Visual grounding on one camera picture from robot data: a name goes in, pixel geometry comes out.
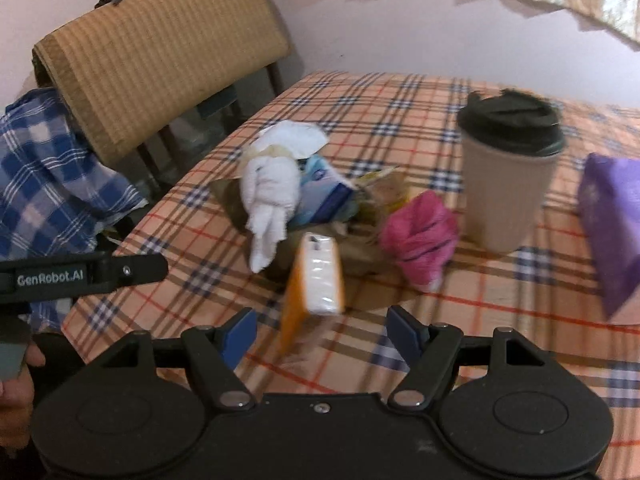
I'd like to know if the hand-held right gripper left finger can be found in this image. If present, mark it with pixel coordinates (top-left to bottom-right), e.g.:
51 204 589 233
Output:
107 307 259 411

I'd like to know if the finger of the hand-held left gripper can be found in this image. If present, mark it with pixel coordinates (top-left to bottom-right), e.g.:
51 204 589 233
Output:
112 253 169 291

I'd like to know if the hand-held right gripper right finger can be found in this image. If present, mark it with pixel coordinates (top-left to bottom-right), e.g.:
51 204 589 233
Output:
386 305 538 411

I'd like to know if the orange tissue pack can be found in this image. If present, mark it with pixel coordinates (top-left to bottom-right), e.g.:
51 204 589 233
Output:
278 232 346 362

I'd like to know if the blue tissue pack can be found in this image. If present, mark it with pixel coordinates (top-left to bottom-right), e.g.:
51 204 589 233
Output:
290 155 357 227

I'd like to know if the person's left hand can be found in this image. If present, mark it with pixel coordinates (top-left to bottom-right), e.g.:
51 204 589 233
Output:
0 339 47 450

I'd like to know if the pink cloth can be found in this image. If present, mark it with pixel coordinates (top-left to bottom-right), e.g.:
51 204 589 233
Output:
378 190 460 292

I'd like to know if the blue plaid cloth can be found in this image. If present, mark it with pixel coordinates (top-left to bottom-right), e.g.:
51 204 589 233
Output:
0 87 149 332

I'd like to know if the white cloth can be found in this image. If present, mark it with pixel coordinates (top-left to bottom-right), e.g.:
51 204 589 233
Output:
239 154 301 275

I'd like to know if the yellow tape roll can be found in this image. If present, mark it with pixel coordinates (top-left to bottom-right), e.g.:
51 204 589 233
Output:
357 167 412 216

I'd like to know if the paper cup with black lid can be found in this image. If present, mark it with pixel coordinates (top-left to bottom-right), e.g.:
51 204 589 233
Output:
455 88 567 255

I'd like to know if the white face mask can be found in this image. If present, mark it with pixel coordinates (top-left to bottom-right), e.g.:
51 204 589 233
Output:
249 120 329 161

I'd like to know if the wooden chair with cushion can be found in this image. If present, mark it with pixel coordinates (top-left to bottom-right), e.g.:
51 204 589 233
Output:
32 0 292 167

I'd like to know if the dark wooden chair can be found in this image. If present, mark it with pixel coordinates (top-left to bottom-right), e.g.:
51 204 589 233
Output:
32 0 289 197

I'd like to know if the purple packet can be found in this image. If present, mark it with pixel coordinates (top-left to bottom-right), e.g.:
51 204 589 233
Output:
577 152 640 322

